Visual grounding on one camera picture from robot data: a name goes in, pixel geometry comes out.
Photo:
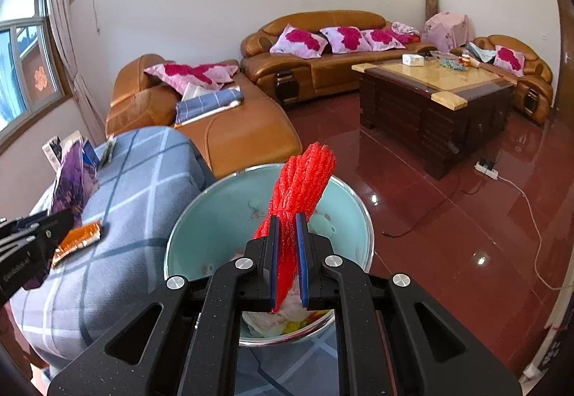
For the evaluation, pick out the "brown leather armchair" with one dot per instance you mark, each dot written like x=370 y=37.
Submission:
x=519 y=64

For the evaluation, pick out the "pink cloth covered object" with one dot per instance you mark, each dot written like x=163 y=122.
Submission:
x=447 y=31

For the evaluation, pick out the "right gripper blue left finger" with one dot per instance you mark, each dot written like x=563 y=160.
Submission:
x=273 y=252

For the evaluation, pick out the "white milk carton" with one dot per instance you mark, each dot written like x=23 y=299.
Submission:
x=53 y=151

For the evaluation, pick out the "white TV cabinet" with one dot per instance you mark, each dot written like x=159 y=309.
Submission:
x=547 y=352

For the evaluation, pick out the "light blue trash bucket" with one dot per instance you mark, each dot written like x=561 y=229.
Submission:
x=227 y=269

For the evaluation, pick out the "small dark green packet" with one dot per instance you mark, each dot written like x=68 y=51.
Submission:
x=107 y=154

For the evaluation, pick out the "orange snack wrapper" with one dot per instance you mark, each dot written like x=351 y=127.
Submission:
x=76 y=240

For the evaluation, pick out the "folded blue plaid cloth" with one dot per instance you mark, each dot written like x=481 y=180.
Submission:
x=206 y=105

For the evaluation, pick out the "white tissue box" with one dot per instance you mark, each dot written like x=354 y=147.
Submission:
x=413 y=60

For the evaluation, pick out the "pink floral pillow on chaise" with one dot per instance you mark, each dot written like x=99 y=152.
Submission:
x=211 y=77

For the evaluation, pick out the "white power strip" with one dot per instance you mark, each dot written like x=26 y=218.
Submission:
x=486 y=167

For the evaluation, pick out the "dark wood coffee table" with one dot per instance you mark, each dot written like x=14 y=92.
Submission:
x=443 y=115

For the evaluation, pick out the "window with white frame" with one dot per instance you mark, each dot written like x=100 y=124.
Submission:
x=33 y=81

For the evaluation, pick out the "purple snack wrapper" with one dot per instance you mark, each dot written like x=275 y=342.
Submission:
x=75 y=184

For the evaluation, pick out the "brown leather chaise sofa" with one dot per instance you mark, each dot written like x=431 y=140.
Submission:
x=256 y=131

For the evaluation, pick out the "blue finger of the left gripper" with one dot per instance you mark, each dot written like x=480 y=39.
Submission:
x=21 y=223
x=56 y=225

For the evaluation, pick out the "clear white plastic bag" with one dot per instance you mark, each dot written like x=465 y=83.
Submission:
x=271 y=324

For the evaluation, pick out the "brown wooden door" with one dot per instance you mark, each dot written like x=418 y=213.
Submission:
x=565 y=85

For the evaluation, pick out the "blue LOOK drink carton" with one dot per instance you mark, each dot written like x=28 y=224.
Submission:
x=89 y=154

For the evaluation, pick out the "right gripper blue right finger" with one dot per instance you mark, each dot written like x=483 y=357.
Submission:
x=302 y=236

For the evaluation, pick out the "brown leather three-seat sofa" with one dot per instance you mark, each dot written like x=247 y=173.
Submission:
x=289 y=79

